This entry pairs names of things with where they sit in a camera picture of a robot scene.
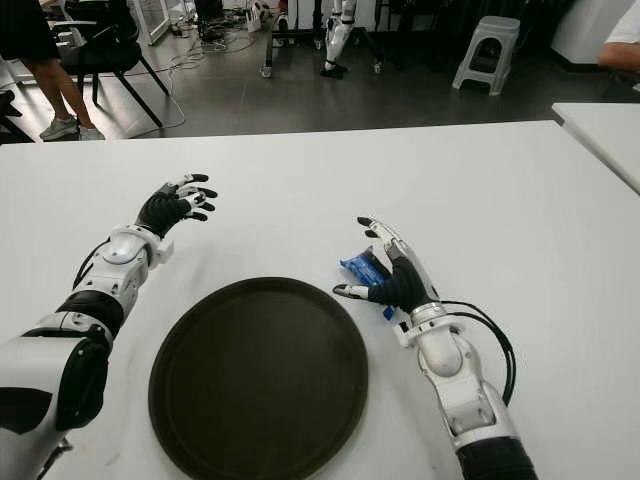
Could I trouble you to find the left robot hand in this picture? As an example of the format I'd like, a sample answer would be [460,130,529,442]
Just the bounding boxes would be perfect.
[135,172,219,239]

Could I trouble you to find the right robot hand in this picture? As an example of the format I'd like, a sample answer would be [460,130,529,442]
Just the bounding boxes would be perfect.
[333,215,442,315]

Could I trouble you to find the blue Oreo packet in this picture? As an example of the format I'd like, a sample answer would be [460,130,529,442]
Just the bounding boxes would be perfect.
[338,247,399,322]

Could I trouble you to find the black chair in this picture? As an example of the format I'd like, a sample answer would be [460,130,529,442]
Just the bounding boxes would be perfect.
[52,0,170,127]

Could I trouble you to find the round dark brown tray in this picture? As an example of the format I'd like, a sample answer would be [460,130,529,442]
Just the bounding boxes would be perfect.
[147,276,370,480]

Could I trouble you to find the white framed glass panel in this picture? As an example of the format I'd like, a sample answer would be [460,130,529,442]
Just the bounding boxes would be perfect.
[130,0,174,46]

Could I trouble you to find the standing person in black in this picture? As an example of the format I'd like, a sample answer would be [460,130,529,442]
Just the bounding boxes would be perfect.
[0,0,106,142]

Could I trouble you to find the white humanoid robot leg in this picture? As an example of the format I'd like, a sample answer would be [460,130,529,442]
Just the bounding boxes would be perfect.
[319,0,359,79]

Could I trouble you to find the neighbouring white table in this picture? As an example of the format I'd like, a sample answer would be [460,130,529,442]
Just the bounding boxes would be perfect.
[551,101,640,195]

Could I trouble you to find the white plastic stool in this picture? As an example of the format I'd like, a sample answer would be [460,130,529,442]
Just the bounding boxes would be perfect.
[452,14,521,97]

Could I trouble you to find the white cabinet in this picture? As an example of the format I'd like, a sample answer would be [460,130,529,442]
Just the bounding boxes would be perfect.
[551,0,634,65]

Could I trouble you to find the seated person in white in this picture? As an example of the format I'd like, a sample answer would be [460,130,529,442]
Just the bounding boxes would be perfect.
[597,9,640,71]

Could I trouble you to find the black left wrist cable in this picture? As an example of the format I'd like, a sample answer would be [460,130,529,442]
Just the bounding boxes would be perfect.
[72,237,114,294]

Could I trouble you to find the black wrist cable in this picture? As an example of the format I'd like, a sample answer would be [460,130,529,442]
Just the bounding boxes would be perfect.
[442,299,517,406]
[72,237,114,294]

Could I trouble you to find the white floor cable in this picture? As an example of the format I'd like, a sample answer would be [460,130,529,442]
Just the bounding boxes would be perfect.
[159,29,261,127]

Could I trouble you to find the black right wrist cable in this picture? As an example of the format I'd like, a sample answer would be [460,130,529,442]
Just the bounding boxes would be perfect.
[442,299,517,406]

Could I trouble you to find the black metal rack frame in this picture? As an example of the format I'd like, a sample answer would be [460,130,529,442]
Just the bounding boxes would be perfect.
[258,0,386,79]

